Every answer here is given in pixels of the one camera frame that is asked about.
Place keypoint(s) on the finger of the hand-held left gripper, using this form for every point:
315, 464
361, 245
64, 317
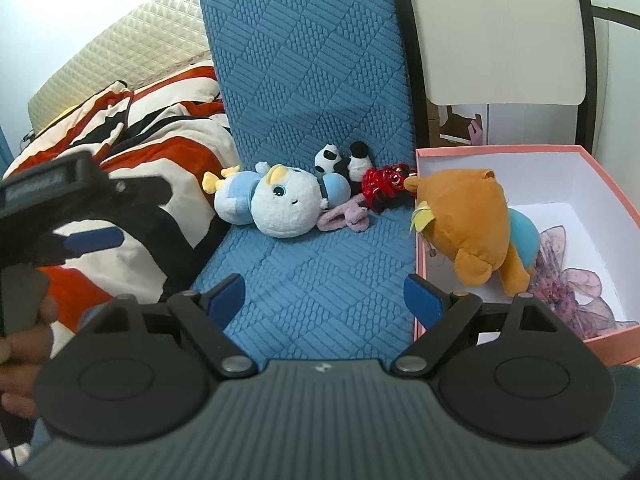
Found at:
142, 191
95, 240

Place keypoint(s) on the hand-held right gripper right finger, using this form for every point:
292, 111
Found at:
419, 301

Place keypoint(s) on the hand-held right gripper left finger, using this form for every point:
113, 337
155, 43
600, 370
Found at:
227, 301

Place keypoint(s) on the brown bear plush toy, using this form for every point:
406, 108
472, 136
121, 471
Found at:
465, 215

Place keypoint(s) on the pink plush bunny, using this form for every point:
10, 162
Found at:
350, 217

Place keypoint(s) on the white and blue plush toy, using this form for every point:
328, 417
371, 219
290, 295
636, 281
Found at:
285, 202

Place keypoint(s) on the red lion toy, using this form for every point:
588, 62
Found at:
382, 185

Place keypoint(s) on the panda plush toy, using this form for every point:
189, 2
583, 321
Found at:
330, 157

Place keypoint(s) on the pink cardboard box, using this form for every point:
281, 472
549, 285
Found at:
590, 185

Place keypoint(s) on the person's left hand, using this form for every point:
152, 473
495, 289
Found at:
20, 355

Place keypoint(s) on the red white black striped blanket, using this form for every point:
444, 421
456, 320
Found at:
165, 155

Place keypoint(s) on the purple organza ribbon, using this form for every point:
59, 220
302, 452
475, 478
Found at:
570, 300

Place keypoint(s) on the pink stool leg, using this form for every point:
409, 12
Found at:
476, 129

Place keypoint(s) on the brown cardboard box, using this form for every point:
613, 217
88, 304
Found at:
452, 122

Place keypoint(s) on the blue quilted mat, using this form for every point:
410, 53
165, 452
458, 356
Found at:
310, 110

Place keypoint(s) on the white cabinet with dark trim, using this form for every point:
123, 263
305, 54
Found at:
622, 85

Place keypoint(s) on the cream chair with black frame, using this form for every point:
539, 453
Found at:
500, 30

